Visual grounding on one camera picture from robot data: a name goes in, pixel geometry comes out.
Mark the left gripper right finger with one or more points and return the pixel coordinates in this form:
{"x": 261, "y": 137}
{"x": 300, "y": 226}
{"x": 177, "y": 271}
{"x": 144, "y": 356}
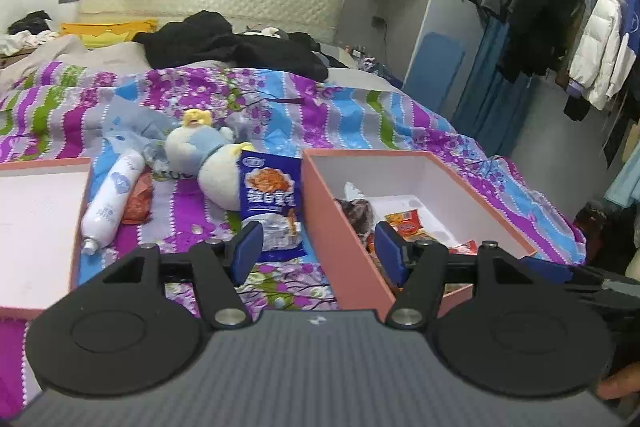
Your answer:
{"x": 418, "y": 269}

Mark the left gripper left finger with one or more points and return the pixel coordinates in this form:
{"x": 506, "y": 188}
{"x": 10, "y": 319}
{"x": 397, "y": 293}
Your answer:
{"x": 219, "y": 268}

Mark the person's hand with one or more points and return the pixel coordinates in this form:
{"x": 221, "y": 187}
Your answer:
{"x": 623, "y": 383}

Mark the orange snack packet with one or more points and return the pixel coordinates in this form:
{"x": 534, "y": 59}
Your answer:
{"x": 408, "y": 225}

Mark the dark patterned snack packet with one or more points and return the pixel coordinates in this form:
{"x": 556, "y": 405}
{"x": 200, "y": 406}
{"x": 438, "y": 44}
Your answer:
{"x": 359, "y": 215}

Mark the blue snack bag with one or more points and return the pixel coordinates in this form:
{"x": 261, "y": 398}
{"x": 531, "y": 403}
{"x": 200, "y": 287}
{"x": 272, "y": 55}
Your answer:
{"x": 271, "y": 194}

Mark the white shrimp flavor snack bag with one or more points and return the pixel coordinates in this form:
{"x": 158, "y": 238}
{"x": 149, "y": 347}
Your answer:
{"x": 352, "y": 193}

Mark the red foil snack packet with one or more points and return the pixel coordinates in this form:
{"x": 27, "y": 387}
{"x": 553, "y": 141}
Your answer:
{"x": 138, "y": 206}

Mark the pink shoe box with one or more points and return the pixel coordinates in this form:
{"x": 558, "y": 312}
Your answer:
{"x": 393, "y": 181}

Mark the white blue plush toy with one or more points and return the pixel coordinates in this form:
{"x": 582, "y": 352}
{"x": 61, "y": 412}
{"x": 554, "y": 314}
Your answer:
{"x": 196, "y": 148}

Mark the white lotion bottle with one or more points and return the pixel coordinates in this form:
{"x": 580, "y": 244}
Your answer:
{"x": 104, "y": 213}

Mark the light blue plastic bag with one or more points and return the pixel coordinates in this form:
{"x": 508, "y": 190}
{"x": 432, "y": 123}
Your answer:
{"x": 128, "y": 126}

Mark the blue curtain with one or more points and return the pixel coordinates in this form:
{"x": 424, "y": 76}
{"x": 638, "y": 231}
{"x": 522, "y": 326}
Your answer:
{"x": 492, "y": 110}

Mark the pink shoe box lid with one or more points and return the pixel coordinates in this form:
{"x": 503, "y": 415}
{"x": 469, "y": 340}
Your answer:
{"x": 42, "y": 202}

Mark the blue board panel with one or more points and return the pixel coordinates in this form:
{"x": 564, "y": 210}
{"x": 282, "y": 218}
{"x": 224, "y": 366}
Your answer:
{"x": 433, "y": 70}

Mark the colourful striped floral bedsheet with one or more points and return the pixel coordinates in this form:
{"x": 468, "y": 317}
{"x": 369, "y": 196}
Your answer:
{"x": 57, "y": 112}

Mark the black clothes pile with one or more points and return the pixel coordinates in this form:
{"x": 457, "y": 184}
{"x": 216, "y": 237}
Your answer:
{"x": 208, "y": 36}

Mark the yellow pillow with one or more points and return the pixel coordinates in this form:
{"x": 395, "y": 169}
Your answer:
{"x": 100, "y": 35}

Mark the white puffer jacket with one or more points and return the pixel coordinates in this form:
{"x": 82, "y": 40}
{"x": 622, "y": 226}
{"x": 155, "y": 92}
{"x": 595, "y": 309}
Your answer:
{"x": 606, "y": 51}

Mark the black hanging coat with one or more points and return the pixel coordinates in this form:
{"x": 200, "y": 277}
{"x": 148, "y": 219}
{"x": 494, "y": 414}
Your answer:
{"x": 537, "y": 37}

